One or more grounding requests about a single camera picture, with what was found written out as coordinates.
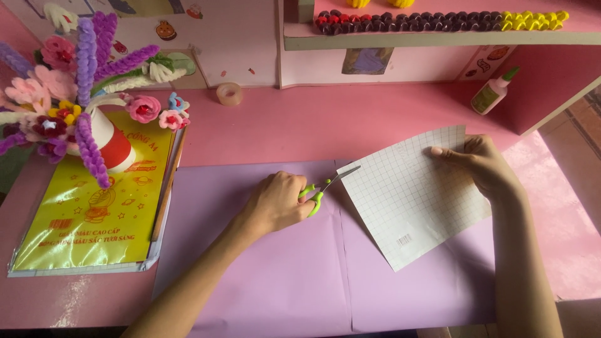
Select person's right hand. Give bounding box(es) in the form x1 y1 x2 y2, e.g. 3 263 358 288
429 135 523 199

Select person's left hand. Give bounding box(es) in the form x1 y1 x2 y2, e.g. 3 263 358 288
241 170 316 234

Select green handled scissors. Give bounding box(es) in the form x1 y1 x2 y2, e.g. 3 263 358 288
298 165 362 218

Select white grid paper sheet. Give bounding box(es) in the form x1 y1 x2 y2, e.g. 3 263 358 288
337 125 492 272

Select clear tape roll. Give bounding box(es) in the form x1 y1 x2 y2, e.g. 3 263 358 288
216 82 244 107

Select wooden ruler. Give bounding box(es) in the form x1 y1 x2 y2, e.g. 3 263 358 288
151 126 188 242

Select purple picture sticker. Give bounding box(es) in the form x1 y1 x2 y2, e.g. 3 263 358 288
341 47 395 76

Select white grid notebook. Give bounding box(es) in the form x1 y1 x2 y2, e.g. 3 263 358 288
7 126 189 278

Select red and white paper cup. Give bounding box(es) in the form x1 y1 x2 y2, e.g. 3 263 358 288
68 107 137 174

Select yellow coloured paper packet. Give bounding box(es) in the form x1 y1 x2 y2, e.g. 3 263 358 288
10 111 175 273

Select row of folded paper beads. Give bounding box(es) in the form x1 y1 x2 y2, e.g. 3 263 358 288
315 9 570 36

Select white glue bottle green cap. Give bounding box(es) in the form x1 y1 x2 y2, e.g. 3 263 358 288
471 66 521 116

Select white sticker strip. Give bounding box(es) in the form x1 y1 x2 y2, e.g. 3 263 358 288
458 45 517 81

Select pipe cleaner flower bouquet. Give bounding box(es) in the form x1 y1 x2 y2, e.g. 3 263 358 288
0 2 191 190

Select pink desk shelf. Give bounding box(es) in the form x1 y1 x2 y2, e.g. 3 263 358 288
279 0 601 137

